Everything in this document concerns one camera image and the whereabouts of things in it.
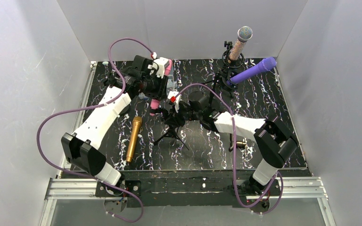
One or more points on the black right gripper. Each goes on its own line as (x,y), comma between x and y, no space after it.
(183,116)

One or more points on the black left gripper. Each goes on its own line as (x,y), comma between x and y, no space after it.
(155,92)

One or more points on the black tripod mic stand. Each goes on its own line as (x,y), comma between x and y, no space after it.
(170,132)

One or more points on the pink microphone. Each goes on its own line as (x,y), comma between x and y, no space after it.
(154,105)

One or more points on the gold microphone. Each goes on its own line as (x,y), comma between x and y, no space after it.
(136,125)

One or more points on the black round-base mic stand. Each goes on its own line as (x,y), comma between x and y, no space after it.
(125,111)

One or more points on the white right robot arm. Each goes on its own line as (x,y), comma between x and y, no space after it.
(276,142)

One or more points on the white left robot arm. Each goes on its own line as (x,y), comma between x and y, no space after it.
(81,147)

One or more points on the glitter silver microphone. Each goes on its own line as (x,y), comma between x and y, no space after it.
(243,35)

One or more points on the purple microphone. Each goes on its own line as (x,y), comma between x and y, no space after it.
(265,65)

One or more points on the clear plastic parts box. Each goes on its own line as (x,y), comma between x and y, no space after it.
(173,89)

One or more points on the black tripod under purple mic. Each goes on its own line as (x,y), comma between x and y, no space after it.
(223,83)

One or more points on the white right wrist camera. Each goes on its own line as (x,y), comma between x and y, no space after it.
(174,98)

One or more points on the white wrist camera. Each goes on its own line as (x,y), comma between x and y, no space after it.
(174,98)
(160,67)

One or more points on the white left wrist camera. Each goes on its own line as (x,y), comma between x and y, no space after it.
(160,67)

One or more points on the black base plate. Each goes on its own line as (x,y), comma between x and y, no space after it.
(174,188)

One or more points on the black shock-mount stand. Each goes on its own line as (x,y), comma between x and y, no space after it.
(225,59)

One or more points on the aluminium rail frame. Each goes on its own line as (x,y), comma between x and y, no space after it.
(296,201)

